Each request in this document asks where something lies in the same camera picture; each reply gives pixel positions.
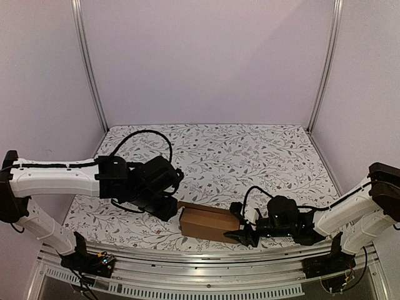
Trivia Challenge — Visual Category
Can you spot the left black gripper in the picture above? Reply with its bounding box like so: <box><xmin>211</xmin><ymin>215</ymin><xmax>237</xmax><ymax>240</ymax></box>
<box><xmin>128</xmin><ymin>187</ymin><xmax>178</xmax><ymax>223</ymax></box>

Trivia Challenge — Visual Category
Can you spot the brown cardboard box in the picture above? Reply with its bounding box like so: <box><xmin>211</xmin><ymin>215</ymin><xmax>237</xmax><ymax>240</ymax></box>
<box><xmin>177</xmin><ymin>201</ymin><xmax>240</xmax><ymax>244</ymax></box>

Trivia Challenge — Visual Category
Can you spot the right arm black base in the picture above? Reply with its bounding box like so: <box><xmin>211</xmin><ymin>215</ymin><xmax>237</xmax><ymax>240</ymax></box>
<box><xmin>301</xmin><ymin>232</ymin><xmax>368</xmax><ymax>295</ymax></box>

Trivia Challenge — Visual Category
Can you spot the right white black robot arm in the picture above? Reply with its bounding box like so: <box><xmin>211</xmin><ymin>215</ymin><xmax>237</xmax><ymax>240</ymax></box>
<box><xmin>224</xmin><ymin>162</ymin><xmax>399</xmax><ymax>273</ymax></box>

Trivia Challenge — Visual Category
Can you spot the floral patterned table mat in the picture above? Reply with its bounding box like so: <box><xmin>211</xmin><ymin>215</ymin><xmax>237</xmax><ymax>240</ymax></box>
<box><xmin>64</xmin><ymin>124</ymin><xmax>338</xmax><ymax>253</ymax></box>

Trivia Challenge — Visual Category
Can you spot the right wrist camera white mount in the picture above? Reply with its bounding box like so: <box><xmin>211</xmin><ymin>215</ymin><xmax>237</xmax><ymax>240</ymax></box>
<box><xmin>229</xmin><ymin>202</ymin><xmax>263</xmax><ymax>230</ymax></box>

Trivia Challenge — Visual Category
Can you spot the right black braided cable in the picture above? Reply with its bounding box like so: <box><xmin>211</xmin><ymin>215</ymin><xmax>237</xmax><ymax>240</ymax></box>
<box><xmin>242</xmin><ymin>186</ymin><xmax>332</xmax><ymax>216</ymax></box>

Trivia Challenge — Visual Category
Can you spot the black braided cable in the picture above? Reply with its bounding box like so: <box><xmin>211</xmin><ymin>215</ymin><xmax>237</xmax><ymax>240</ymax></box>
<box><xmin>242</xmin><ymin>186</ymin><xmax>332</xmax><ymax>216</ymax></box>
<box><xmin>107</xmin><ymin>129</ymin><xmax>174</xmax><ymax>163</ymax></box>

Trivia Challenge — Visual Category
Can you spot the aluminium front rail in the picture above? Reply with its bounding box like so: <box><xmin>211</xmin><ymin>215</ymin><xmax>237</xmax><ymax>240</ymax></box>
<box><xmin>36</xmin><ymin>242</ymin><xmax>381</xmax><ymax>298</ymax></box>

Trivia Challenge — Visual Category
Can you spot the left black braided cable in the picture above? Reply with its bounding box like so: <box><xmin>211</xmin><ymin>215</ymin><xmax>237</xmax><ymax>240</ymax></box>
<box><xmin>107</xmin><ymin>129</ymin><xmax>174</xmax><ymax>163</ymax></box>

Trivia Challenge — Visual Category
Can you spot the left aluminium frame post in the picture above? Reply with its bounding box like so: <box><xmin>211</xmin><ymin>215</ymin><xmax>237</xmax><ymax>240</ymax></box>
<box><xmin>71</xmin><ymin>0</ymin><xmax>109</xmax><ymax>133</ymax></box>

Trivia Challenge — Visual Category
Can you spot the aluminium frame post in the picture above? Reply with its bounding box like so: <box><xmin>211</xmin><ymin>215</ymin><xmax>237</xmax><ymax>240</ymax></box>
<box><xmin>71</xmin><ymin>0</ymin><xmax>109</xmax><ymax>133</ymax></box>
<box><xmin>306</xmin><ymin>0</ymin><xmax>344</xmax><ymax>135</ymax></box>

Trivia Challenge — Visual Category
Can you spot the right aluminium frame post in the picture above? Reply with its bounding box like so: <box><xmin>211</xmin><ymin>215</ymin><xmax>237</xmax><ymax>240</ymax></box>
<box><xmin>306</xmin><ymin>0</ymin><xmax>344</xmax><ymax>135</ymax></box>

